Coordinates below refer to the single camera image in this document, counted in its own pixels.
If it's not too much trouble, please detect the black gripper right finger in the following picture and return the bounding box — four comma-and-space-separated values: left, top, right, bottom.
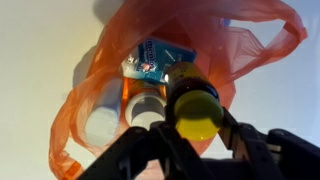
218, 105, 320, 180

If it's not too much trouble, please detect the brown medicine bottle yellow lid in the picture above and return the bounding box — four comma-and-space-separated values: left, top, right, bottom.
164, 61, 225, 142

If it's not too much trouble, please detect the blue mentos candy pack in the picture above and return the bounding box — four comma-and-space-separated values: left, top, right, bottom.
120, 37, 198, 84

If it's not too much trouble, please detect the orange pill bottle white cap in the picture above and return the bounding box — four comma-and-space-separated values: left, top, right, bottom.
121, 78, 168, 131

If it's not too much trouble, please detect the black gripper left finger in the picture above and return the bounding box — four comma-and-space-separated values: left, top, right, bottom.
76, 105, 214, 180

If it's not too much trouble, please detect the orange plastic bag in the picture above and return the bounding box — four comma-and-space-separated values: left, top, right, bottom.
48, 0, 308, 180

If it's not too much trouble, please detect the white plastic bottle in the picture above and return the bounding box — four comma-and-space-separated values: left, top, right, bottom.
83, 79, 124, 148

